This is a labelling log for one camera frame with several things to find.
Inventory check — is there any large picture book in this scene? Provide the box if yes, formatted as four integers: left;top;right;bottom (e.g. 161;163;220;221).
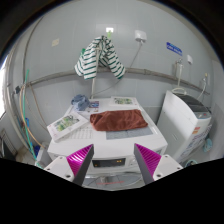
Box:
47;112;88;141

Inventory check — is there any blue crumpled cloth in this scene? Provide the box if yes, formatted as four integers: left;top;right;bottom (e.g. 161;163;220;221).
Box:
71;94;90;111

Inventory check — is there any white top-load washing machine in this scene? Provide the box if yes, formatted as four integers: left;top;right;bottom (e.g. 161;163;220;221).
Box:
157;91;211;162

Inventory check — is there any brown towel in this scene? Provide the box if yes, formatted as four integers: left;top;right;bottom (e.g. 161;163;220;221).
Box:
90;109;148;131

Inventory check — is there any grey mat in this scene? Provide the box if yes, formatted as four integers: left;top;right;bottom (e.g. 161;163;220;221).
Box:
106;127;153;140

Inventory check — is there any green hose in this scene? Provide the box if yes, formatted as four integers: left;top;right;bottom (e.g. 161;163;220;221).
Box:
23;69;44;168

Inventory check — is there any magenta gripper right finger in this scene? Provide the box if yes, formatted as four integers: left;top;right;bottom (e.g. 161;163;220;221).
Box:
133;143;184;184

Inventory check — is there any flat picture sheet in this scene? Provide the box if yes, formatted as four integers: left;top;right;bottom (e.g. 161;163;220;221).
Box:
110;96;138;106

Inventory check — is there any white wall socket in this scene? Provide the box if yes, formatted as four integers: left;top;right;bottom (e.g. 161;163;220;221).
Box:
135;30;147;42

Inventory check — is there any grey horizontal wall pipe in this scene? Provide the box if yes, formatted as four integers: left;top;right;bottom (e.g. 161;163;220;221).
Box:
26;67;210;96

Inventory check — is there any green white striped shirt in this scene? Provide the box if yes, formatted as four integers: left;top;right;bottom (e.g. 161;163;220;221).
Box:
74;36;125;80

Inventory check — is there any water tap with hose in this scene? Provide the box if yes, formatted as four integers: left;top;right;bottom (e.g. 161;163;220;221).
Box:
172;59;186;95

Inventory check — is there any small blue booklet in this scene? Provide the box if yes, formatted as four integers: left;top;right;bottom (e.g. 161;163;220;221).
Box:
88;101;99;112

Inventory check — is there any white front-load washing machine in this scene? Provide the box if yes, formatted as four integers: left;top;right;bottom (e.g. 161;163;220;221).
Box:
48;98;167;191

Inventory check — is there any blue wall sign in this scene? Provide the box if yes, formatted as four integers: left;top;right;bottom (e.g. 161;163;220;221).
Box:
166;42;183;56

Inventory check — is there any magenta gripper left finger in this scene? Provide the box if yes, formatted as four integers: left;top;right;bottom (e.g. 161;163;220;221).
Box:
44;143;95;187

